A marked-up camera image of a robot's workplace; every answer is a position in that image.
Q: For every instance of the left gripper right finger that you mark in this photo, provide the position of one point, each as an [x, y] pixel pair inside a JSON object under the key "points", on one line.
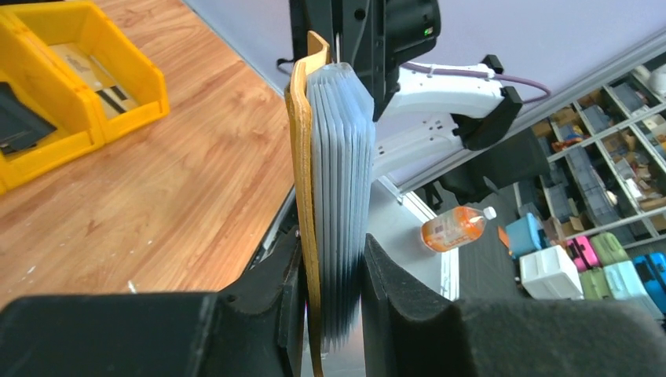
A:
{"points": [[410, 330]]}

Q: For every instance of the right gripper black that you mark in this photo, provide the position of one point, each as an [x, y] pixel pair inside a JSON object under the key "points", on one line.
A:
{"points": [[377, 37]]}

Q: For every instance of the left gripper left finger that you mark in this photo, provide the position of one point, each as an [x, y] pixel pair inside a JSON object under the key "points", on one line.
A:
{"points": [[253, 327]]}

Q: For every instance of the yellow leather card holder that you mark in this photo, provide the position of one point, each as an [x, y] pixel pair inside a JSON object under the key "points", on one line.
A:
{"points": [[333, 198]]}

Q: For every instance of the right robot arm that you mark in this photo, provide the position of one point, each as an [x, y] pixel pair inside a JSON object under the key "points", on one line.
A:
{"points": [[440, 109]]}

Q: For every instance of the tan striped cards stack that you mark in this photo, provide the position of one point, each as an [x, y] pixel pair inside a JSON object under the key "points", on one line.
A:
{"points": [[114, 99]]}

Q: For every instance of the black cards stack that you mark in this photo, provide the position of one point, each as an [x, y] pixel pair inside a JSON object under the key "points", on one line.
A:
{"points": [[21, 127]]}

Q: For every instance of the orange drink bottle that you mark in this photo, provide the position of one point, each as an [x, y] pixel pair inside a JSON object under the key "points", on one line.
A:
{"points": [[456, 227]]}

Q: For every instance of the blue plastic container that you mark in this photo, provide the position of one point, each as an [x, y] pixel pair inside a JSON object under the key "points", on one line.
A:
{"points": [[524, 236]]}

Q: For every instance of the white storage box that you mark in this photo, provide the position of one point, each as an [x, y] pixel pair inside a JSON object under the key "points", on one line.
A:
{"points": [[550, 274]]}

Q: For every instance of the pink suitcase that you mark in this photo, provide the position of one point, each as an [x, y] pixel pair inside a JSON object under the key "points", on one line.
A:
{"points": [[583, 254]]}

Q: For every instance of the green suitcase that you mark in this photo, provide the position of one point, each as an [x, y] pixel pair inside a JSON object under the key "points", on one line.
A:
{"points": [[608, 249]]}

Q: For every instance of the right yellow plastic bin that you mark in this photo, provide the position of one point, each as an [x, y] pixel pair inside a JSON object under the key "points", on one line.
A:
{"points": [[125, 89]]}

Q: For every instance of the yellow plastic bin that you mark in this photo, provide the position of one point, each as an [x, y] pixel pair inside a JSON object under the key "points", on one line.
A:
{"points": [[47, 120], [125, 89]]}

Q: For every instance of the storage shelving rack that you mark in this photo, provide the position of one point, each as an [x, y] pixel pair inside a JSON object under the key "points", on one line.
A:
{"points": [[605, 160]]}

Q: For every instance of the middle yellow plastic bin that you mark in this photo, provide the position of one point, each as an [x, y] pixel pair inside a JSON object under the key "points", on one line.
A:
{"points": [[47, 120]]}

